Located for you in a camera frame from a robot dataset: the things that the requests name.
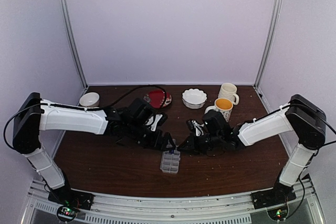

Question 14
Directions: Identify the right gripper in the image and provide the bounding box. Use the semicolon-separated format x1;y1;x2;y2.
177;132;223;155

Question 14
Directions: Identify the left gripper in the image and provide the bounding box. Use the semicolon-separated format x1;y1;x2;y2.
127;121;176;152

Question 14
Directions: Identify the clear plastic pill organizer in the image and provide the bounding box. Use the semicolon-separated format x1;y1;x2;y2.
160;150;181;174

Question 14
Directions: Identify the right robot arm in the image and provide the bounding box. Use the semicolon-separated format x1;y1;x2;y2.
177;94;327;204

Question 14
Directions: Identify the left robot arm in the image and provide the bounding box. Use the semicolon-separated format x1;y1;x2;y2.
8;92;176;205

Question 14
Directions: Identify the red floral plate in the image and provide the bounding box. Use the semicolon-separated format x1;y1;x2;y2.
143;90;172;109

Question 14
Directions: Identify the white scalloped bowl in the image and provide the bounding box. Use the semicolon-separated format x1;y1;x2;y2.
182;89;207;110

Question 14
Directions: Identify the white floral mug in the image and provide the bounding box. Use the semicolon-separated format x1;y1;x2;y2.
204;98;234;122

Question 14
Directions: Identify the cream ribbed mug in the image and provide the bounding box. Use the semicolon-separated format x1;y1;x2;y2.
218;83;239;105

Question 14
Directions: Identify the white ceramic bowl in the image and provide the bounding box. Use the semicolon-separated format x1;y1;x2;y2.
79;92;100;108

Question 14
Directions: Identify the right round circuit board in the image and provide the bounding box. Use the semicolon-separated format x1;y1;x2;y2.
267;206;289;221

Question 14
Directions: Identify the round circuit board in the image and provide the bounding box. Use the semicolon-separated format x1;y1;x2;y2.
267;206;289;221
56;206;78;222

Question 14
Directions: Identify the left round circuit board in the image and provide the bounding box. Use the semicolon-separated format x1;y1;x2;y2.
56;206;78;222

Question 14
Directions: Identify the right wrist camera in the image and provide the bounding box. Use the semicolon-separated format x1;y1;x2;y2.
186;120;205;136

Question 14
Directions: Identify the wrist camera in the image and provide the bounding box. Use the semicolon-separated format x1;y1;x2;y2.
186;120;205;136
145;113;168;132

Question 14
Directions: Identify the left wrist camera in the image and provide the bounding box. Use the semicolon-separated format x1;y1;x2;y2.
145;113;168;132

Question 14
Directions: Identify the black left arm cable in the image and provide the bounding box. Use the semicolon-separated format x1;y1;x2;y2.
4;84;167;151

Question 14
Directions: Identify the front aluminium rail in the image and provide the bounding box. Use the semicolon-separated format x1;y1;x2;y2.
19;179;326;223

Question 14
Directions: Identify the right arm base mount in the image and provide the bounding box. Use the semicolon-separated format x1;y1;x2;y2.
251;182;297;209

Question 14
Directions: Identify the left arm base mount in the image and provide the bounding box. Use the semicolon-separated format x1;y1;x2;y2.
45;174;94;210

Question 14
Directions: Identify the right aluminium frame post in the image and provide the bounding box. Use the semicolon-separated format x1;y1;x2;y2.
254;0;283;90

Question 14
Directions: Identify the aluminium frame post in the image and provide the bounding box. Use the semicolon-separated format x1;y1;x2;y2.
59;0;88;89
254;0;283;90

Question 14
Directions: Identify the left aluminium frame post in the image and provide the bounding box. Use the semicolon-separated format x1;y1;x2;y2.
59;0;88;89

